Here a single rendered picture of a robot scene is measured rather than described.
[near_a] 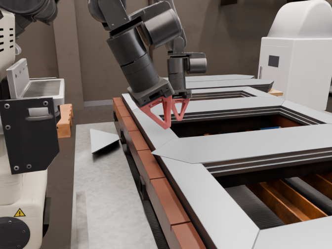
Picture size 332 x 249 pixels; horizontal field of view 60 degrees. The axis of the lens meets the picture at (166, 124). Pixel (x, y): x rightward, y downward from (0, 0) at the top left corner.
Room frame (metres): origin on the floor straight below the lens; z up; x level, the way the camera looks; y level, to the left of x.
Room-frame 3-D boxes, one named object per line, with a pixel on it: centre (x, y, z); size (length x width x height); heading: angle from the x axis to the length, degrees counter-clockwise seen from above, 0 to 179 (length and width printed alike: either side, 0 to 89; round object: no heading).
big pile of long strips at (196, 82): (1.88, -0.30, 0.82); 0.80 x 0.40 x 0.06; 106
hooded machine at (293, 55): (4.12, -1.80, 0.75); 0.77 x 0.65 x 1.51; 110
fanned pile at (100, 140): (1.23, 0.28, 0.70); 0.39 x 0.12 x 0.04; 16
